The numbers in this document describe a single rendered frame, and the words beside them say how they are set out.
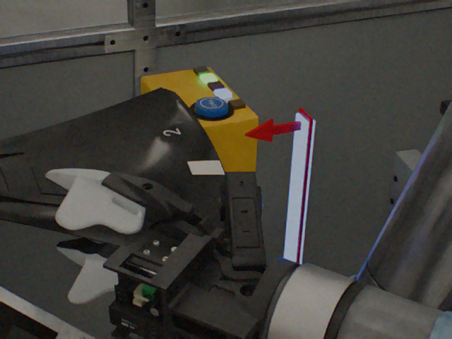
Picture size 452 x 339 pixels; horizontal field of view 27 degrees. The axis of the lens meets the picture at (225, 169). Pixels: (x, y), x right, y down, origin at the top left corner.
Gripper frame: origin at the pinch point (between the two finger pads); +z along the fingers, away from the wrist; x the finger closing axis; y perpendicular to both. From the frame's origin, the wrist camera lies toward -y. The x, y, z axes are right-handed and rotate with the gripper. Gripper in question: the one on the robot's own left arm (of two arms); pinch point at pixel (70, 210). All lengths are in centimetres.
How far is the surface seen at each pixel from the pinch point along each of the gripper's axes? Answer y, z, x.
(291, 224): -22.1, -9.1, 13.9
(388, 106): -109, 11, 54
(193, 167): -13.3, -3.3, 3.1
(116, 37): -66, 44, 26
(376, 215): -107, 10, 80
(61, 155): -6.3, 5.9, 0.5
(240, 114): -39.5, 6.3, 15.1
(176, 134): -15.9, 0.0, 2.1
